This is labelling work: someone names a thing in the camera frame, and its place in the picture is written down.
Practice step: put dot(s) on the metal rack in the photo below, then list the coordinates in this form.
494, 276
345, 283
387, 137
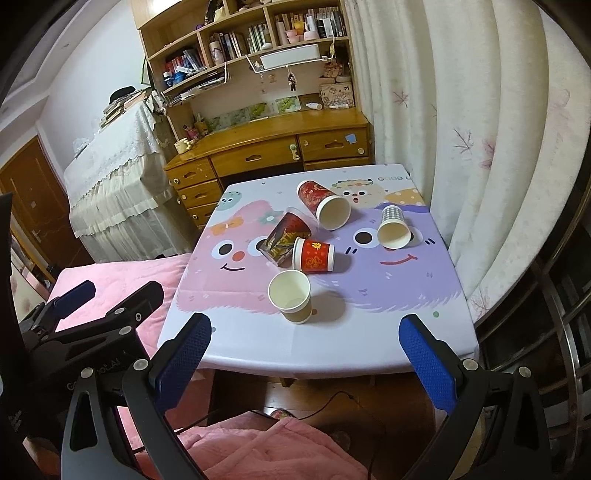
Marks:
554, 323

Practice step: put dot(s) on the dark patterned paper cup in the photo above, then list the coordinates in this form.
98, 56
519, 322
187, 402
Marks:
288, 230

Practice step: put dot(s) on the patterned slipper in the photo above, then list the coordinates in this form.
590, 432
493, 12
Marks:
281, 414

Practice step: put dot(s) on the white storage box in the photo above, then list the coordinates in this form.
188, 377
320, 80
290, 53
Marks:
291, 56

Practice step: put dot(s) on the small white bottle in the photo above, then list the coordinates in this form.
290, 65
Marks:
314, 105

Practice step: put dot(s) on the wooden desk with drawers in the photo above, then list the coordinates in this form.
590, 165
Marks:
277, 134

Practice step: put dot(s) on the large red floral paper cup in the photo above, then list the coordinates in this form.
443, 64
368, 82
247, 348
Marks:
314, 196

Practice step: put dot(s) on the brown wooden door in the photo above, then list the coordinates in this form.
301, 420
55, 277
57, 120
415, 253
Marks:
32, 194

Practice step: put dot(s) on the hanging charm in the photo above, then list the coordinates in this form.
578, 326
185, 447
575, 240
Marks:
291, 81

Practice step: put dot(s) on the wooden bookshelf hutch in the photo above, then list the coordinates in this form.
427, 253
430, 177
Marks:
244, 14

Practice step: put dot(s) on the piano under lace cloth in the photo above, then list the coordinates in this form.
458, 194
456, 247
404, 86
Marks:
115, 184

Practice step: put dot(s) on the blue bottle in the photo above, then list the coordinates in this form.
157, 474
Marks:
168, 81

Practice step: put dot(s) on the cartoon printed tablecloth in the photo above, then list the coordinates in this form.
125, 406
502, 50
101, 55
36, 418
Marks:
392, 295

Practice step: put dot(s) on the pink fleece cloth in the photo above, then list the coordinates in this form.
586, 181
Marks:
258, 452

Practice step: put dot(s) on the small red gold-print paper cup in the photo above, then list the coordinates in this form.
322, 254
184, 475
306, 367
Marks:
316, 256

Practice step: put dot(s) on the white floral curtain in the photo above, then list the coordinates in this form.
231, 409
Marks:
485, 115

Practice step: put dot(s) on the pink thermos bottle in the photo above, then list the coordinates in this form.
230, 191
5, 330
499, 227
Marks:
215, 51

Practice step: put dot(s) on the pink quilt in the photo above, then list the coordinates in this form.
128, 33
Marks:
115, 281

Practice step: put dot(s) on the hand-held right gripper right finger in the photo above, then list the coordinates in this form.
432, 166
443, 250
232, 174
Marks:
427, 364

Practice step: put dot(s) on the stack of books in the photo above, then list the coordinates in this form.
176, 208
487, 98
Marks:
122, 106

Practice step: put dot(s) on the grey checked paper cup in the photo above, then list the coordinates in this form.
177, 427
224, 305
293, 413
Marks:
393, 215

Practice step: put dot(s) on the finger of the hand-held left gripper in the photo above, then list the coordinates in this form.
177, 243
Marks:
134, 307
74, 295

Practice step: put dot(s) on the row of books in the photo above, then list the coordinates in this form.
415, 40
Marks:
240, 40

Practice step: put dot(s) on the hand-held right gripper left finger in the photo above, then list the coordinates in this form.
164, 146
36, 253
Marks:
184, 360

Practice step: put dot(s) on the tan paper cup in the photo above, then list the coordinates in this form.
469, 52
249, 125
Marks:
296, 316

